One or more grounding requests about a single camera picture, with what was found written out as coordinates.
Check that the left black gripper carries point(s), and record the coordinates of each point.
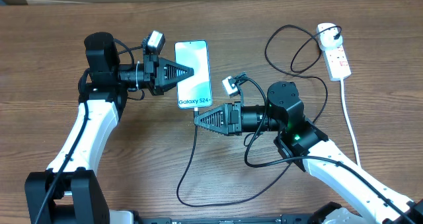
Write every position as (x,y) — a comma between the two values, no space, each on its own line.
(156,71)

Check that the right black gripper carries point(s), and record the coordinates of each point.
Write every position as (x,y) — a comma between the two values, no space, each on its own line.
(232,123)

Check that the white power extension strip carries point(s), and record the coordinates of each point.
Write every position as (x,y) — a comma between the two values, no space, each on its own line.
(337,64)

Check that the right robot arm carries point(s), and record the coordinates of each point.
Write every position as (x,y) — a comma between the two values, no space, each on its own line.
(301,142)

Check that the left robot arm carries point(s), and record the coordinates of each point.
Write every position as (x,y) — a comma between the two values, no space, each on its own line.
(68,190)

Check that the white USB wall charger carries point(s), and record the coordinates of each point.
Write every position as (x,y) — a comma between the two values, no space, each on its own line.
(329,36)

